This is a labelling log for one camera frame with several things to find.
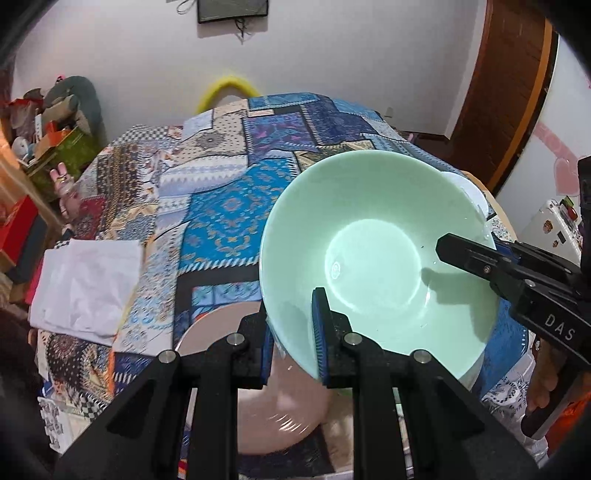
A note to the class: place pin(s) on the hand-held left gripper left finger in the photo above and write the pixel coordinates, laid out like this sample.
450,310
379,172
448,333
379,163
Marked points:
265,355

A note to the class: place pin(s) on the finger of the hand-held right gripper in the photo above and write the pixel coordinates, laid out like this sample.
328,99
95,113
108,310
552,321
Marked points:
508,249
466,256

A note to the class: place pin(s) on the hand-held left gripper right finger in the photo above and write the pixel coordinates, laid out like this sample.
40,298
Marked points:
318,341

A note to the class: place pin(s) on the green bowl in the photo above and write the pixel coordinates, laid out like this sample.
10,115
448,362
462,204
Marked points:
369,207

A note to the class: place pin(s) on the person's right hand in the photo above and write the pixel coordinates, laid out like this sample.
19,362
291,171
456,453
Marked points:
542,378

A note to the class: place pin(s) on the pink plate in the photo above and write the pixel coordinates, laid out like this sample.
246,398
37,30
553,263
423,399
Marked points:
277,415

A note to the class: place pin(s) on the white plate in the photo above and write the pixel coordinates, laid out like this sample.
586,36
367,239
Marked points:
473,189

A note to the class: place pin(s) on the white fridge with stickers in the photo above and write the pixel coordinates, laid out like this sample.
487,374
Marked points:
545,161

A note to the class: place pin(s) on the patchwork printed tablecloth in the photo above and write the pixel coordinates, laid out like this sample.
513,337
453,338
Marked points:
221,207

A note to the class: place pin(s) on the brown wooden door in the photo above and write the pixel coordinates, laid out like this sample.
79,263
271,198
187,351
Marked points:
498,92

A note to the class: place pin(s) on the white folded cloth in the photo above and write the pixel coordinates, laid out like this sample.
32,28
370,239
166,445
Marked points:
83,286

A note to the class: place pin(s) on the dark blue box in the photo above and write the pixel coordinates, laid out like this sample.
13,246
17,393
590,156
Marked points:
30,249

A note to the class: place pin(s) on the pink bunny toy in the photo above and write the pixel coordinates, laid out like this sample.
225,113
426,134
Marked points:
62,177

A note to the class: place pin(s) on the green box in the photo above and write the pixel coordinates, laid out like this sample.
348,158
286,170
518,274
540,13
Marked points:
69,157

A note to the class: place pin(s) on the red box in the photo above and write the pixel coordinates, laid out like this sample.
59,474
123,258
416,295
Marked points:
18,221

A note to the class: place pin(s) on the grey stuffed toy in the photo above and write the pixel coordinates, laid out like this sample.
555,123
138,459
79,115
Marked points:
78,92

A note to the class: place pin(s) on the black framed wall screen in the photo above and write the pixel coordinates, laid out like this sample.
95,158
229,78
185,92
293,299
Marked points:
231,9

